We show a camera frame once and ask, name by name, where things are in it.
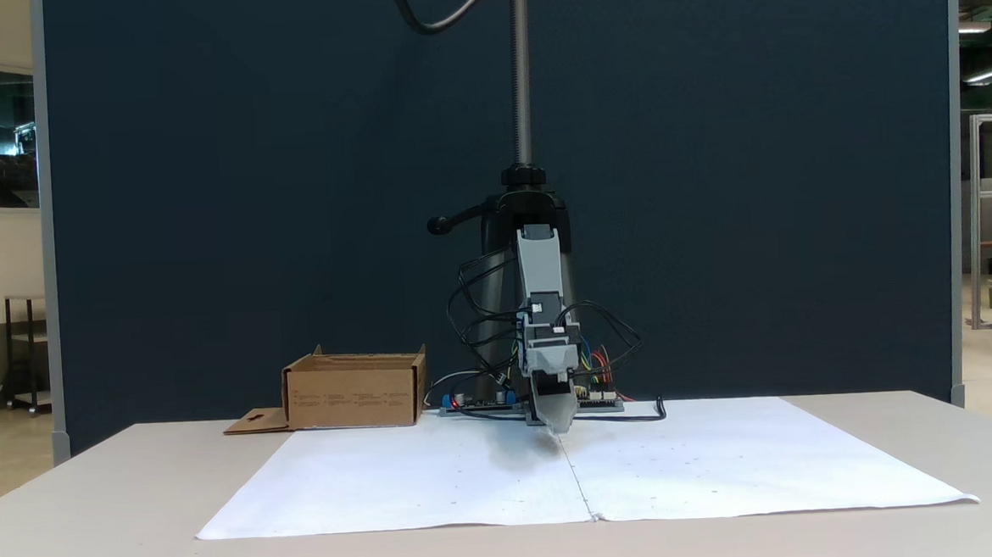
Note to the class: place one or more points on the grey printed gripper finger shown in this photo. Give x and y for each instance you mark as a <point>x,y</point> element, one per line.
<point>556,411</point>

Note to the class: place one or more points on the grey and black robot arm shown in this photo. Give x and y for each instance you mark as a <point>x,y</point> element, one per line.
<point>539,259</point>

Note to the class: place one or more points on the blue power circuit board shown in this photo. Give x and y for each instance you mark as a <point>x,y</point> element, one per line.
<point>477,405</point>

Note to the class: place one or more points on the white paper sheet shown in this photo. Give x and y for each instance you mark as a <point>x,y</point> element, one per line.
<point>743,461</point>
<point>405,478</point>

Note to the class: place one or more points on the brown cardboard box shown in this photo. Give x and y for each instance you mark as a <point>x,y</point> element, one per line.
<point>354,396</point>

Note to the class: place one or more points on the dark blue partition panel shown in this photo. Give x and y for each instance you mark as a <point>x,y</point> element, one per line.
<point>203,200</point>

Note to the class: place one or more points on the black shelf cart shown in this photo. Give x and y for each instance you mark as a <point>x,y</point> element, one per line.
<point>29,354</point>

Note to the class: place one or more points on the black camera stand with pole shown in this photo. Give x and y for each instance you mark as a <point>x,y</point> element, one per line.
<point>521,73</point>

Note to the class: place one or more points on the framed wall window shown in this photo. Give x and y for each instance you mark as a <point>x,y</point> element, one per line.
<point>11,138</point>

